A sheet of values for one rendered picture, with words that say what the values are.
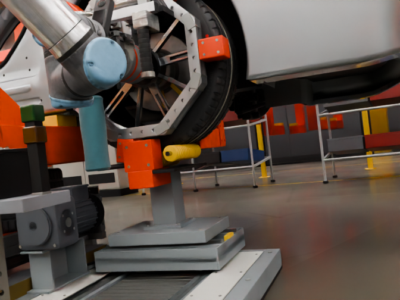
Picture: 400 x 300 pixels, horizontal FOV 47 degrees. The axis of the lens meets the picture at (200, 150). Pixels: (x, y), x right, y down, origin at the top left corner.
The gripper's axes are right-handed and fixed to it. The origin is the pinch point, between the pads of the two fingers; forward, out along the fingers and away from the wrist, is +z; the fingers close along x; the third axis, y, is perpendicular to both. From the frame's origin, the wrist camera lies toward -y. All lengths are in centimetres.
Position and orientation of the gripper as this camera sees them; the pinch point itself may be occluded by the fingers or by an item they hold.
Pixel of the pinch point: (130, 44)
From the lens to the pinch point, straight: 134.5
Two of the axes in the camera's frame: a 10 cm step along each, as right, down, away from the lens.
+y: 1.2, 9.9, 0.0
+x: 9.3, -1.1, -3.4
